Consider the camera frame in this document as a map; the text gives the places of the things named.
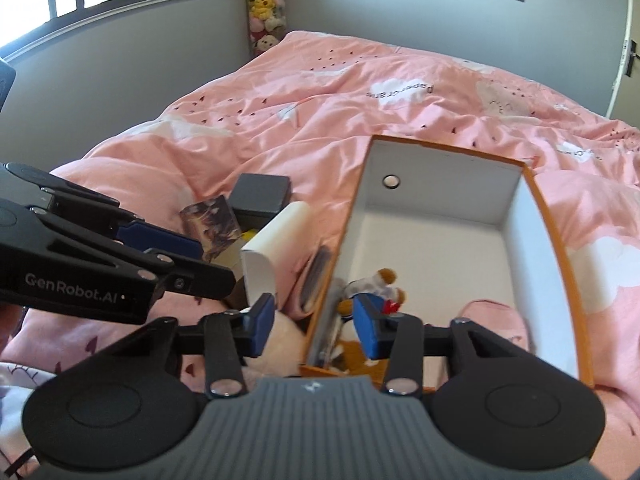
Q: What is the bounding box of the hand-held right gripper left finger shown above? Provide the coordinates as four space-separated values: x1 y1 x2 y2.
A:
100 292 278 401

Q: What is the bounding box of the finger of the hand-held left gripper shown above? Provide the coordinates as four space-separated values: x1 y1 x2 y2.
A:
0 200 237 299
0 162 203 262

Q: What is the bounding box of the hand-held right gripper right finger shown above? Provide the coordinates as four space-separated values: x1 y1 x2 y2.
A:
352 294 531 396

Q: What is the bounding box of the white plush toy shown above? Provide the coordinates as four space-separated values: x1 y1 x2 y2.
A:
240 310 308 391

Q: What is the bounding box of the white rounded box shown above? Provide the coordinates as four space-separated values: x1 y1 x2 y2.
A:
240 201 331 311

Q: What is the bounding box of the orange cardboard box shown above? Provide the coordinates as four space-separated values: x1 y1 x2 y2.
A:
300 134 596 391

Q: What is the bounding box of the pink case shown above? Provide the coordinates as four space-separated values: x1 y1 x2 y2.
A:
457 299 531 361

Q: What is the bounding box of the brown and white stuffed toy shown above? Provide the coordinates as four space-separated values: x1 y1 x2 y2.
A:
337 267 408 321

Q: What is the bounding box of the dark patterned box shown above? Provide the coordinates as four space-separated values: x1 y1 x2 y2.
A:
180 197 242 261

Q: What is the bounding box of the heart-print white cloth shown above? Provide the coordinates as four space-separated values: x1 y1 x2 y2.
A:
0 355 61 461

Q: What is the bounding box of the dark grey square box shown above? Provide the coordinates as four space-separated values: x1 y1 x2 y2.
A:
231 174 292 218

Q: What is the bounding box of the pink printed blanket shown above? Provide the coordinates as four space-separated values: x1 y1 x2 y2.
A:
0 30 640 480

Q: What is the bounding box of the stack of plush toys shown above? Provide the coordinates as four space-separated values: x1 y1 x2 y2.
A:
243 0 291 57

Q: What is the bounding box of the cream door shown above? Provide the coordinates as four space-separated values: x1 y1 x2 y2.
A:
606 0 640 122

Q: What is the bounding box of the black door handle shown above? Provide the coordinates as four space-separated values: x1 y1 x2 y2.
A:
622 39 640 79

